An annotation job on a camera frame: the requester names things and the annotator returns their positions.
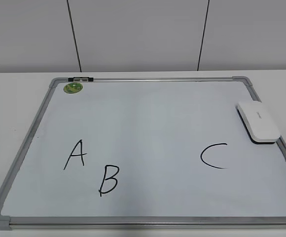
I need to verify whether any white whiteboard eraser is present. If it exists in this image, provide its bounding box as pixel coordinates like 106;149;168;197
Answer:
237;101;281;144

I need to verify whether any grey framed whiteboard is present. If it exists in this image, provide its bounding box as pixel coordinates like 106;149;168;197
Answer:
0;77;286;230

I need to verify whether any green round magnet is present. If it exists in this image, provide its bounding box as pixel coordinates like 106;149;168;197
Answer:
64;82;83;94

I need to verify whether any black silver frame clip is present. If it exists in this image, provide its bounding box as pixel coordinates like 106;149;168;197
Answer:
68;77;94;82

